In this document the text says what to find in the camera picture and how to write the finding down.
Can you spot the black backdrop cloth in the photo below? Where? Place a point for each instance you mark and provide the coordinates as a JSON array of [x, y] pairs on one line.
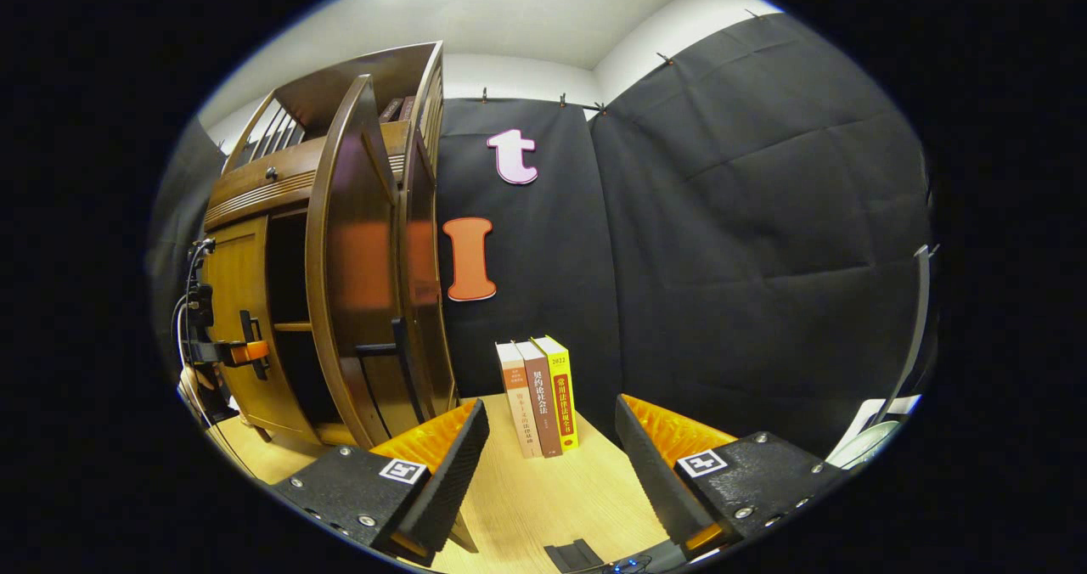
[[722, 243]]

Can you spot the wooden drawer with black knob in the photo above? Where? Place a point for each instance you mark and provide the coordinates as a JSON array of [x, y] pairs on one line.
[[272, 185]]

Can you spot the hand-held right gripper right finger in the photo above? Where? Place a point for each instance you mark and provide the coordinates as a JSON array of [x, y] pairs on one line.
[[650, 481]]

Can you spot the wooden double-door shoe cabinet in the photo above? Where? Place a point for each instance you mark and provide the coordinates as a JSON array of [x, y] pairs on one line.
[[425, 217]]

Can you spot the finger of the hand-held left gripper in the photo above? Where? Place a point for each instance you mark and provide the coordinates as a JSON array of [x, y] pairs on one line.
[[248, 352]]

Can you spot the maroon book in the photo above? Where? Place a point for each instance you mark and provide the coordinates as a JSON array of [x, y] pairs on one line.
[[408, 107]]

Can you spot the yellow book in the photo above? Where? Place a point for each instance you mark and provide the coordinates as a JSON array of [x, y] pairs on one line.
[[565, 387]]

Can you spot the dark brown book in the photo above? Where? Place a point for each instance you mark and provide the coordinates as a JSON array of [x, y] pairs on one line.
[[391, 109]]

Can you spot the wooden shoe cabinet door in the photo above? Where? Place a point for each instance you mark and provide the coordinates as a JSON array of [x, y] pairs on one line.
[[352, 260], [233, 268]]

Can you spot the brown standing book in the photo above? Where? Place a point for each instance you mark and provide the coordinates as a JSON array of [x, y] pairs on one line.
[[542, 400]]

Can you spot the white grey curved object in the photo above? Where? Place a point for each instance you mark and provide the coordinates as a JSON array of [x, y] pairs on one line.
[[883, 430]]

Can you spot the tan orange book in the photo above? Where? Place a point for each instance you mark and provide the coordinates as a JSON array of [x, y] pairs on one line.
[[518, 404]]

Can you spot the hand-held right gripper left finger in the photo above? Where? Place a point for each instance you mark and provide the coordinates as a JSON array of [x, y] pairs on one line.
[[446, 489]]

